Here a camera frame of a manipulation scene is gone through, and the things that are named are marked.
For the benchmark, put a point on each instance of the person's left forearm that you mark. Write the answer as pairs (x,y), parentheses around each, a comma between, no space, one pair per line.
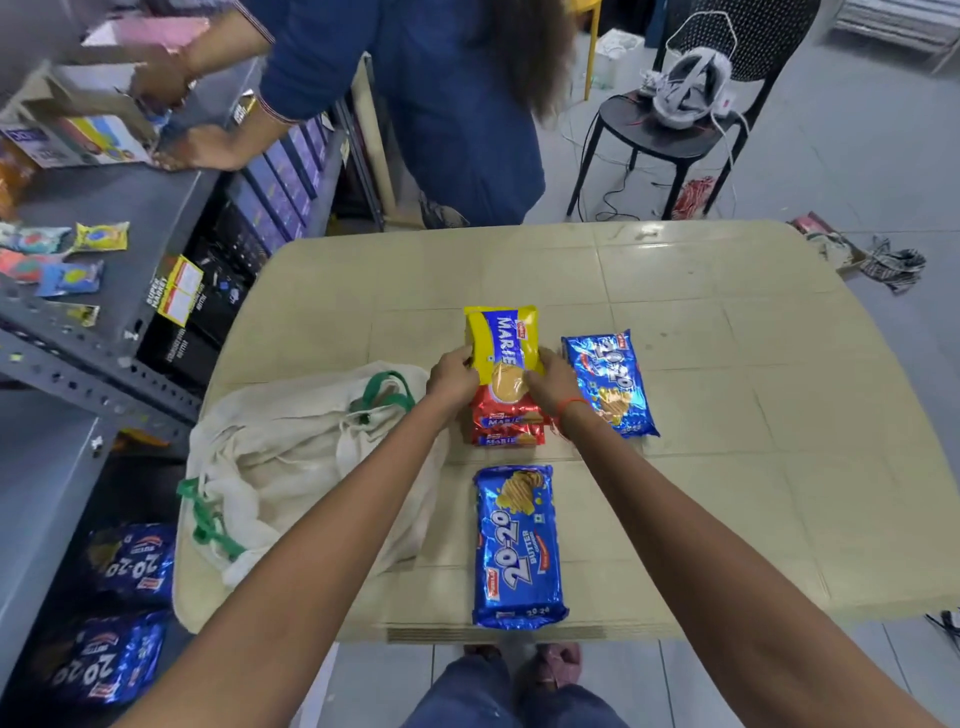
(315,570)

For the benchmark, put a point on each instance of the blue biscuit packet on shelf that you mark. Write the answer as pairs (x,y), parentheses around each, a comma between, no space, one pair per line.
(112,660)
(135,562)

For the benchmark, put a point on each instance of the small yellow green sachet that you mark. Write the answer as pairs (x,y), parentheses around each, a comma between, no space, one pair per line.
(84,315)

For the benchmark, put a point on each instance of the white grey headset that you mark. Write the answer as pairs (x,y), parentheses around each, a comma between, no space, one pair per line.
(690,86)

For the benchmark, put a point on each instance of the yellow biscuit packet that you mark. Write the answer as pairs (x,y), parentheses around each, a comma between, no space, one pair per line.
(501,337)

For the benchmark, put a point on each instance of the checked cloth bag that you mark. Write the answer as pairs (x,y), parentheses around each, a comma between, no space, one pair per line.
(892,266)

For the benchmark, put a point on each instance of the row of dark blue boxes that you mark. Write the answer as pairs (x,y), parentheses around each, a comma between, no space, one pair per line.
(281,176)

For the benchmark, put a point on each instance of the teal sachet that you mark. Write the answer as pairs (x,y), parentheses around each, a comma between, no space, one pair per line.
(37,240)

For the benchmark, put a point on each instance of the blue sachet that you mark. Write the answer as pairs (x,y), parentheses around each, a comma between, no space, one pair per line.
(71,278)

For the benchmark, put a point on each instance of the stack of black boxes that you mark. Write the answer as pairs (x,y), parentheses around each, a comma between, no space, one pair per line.
(202,315)

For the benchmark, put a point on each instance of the person's jeans legs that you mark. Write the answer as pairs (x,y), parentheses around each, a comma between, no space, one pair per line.
(465,697)

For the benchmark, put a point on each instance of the person's left fingers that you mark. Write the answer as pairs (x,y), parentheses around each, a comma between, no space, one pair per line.
(469,364)

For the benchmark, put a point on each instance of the person's left hand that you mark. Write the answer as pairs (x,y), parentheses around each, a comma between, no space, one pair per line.
(450,382)

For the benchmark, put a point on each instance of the yellow red shelf tag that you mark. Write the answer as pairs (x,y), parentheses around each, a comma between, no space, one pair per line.
(178,289)

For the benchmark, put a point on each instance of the pink box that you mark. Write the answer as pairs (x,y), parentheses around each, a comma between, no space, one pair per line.
(150,34)

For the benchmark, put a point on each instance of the open cardboard box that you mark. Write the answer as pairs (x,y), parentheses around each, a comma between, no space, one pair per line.
(75,127)

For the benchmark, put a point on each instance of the long blue biscuit packet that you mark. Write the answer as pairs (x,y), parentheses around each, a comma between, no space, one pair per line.
(517,555)

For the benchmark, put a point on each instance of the red white cloth bundle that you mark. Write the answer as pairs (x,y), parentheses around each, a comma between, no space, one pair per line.
(694,199)

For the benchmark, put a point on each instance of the small blue biscuit packet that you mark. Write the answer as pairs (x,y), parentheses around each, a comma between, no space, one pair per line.
(611,379)

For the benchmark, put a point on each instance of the orange snack packet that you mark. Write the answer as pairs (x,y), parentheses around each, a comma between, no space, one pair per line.
(13,180)

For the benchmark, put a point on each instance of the person's pink sandals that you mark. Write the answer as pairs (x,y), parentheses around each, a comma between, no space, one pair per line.
(559,664)

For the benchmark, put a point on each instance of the person's right hand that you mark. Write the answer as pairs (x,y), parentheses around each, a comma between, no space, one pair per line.
(559,386)

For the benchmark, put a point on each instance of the red biscuit packet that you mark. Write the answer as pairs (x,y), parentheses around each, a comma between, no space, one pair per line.
(510,439)
(499,416)

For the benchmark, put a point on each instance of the white slatted rack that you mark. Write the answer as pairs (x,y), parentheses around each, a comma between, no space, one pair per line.
(900,22)

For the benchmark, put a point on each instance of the red thread wrist band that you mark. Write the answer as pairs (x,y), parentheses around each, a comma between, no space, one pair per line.
(570,403)

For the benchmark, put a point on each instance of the red sachet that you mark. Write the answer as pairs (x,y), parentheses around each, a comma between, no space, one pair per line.
(26,266)

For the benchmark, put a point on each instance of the grey metal shelf rack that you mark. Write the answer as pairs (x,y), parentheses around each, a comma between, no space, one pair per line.
(90,352)

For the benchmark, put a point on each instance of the person's right fingers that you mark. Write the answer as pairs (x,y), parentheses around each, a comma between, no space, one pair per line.
(538,371)

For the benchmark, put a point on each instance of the person's right forearm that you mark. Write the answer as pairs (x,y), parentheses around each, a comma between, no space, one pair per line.
(712,570)

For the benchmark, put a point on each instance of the white plastic container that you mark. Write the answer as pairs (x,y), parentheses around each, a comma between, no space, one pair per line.
(616,56)

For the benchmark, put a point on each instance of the black plastic chair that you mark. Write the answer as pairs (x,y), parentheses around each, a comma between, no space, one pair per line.
(652,139)

